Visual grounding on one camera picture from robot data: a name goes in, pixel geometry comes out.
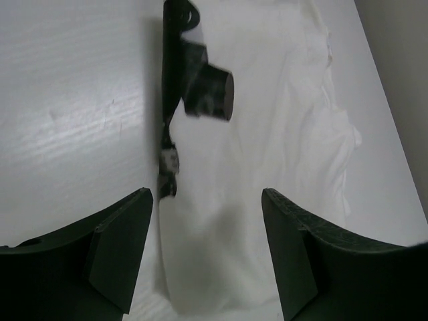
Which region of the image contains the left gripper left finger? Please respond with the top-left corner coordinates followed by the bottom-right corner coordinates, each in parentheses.
top-left (1, 188), bottom-right (153, 320)

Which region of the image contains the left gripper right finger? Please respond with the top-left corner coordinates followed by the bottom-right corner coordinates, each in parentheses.
top-left (261, 189), bottom-right (427, 320)

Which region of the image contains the white cloth with black strap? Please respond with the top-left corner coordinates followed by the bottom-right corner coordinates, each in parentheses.
top-left (158, 1), bottom-right (361, 316)

